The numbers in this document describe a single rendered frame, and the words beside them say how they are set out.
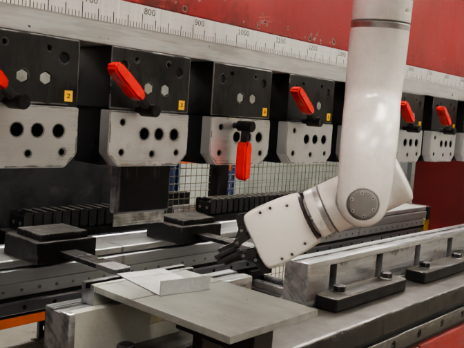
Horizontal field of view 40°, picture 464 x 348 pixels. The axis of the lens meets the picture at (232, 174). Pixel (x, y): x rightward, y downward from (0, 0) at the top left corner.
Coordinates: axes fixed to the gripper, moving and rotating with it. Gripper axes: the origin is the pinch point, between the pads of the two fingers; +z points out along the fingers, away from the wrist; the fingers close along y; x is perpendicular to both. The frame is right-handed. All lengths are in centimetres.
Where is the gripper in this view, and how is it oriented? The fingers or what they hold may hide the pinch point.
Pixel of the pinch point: (228, 254)
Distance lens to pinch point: 109.0
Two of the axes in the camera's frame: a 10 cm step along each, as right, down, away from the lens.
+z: -8.8, 4.2, 2.2
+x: -2.1, 0.7, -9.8
